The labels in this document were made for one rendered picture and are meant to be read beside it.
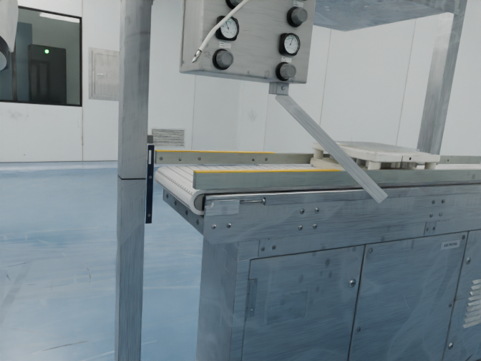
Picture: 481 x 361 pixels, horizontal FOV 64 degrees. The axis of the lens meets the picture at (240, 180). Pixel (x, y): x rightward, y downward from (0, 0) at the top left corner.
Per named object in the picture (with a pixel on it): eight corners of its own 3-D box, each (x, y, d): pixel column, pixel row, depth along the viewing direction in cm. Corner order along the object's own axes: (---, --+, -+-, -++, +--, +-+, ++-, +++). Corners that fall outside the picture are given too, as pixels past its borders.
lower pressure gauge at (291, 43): (282, 53, 67) (284, 31, 66) (278, 54, 68) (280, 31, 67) (299, 56, 69) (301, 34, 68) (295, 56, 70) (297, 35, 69)
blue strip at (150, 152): (145, 223, 96) (148, 145, 92) (145, 223, 97) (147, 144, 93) (152, 223, 97) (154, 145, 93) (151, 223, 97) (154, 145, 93)
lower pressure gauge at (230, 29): (217, 38, 61) (220, 13, 60) (215, 39, 62) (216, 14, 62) (238, 41, 63) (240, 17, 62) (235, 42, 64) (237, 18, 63)
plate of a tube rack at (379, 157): (375, 162, 92) (376, 154, 91) (311, 148, 113) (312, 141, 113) (439, 162, 103) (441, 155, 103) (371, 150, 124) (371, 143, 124)
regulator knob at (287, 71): (282, 79, 67) (284, 54, 66) (274, 79, 69) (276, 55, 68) (298, 82, 68) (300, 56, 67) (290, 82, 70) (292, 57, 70)
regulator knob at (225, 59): (217, 68, 61) (219, 39, 60) (211, 69, 63) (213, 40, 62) (235, 70, 63) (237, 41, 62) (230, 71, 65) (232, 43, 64)
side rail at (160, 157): (156, 164, 93) (156, 151, 92) (154, 162, 95) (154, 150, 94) (480, 164, 154) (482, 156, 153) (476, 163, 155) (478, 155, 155)
